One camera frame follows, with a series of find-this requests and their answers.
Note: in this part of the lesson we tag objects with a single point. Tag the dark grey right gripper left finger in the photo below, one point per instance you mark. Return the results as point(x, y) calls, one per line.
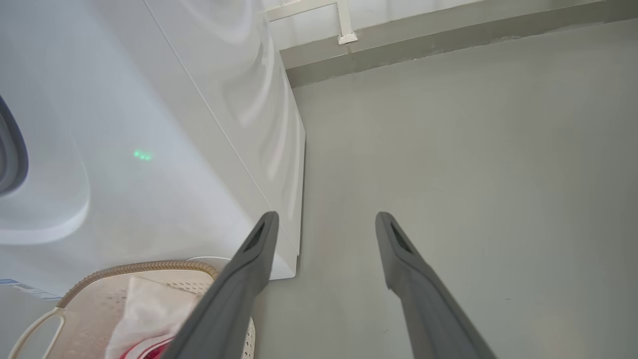
point(224, 314)

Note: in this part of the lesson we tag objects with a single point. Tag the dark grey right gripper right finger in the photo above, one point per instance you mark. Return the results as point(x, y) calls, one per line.
point(433, 314)

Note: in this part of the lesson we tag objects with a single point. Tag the red and white garment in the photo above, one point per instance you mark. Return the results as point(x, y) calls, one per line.
point(144, 319)

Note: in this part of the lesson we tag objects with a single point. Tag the cream perforated laundry basket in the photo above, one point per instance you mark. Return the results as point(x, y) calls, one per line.
point(89, 309)

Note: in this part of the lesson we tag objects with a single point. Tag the white front-load washing machine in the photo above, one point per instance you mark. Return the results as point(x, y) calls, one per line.
point(149, 99)

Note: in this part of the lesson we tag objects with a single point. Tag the blue energy label sticker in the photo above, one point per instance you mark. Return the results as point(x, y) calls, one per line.
point(25, 288)

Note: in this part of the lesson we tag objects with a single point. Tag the white metal railing frame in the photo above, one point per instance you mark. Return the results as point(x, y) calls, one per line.
point(344, 25)

